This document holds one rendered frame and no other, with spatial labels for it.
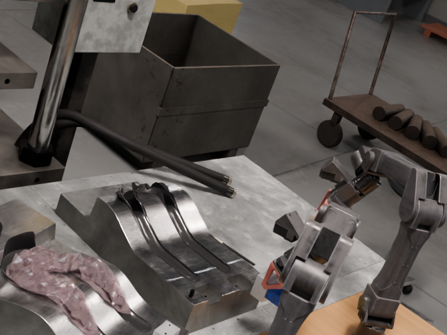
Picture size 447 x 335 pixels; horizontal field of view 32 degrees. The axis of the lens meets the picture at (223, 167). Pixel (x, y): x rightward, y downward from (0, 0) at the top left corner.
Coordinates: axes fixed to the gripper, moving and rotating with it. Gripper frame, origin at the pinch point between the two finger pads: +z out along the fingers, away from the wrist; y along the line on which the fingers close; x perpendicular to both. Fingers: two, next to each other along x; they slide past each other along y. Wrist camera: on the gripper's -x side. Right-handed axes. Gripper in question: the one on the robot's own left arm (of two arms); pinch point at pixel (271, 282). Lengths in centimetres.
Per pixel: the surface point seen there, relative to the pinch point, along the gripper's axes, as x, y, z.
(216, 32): -160, -237, 122
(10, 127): -81, -7, 61
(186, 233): -21.6, -4.0, 18.5
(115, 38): -88, -29, 27
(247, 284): -2.9, -3.7, 9.5
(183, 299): -5.9, 16.4, 11.0
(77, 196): -44, 9, 33
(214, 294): -4.1, 7.0, 10.6
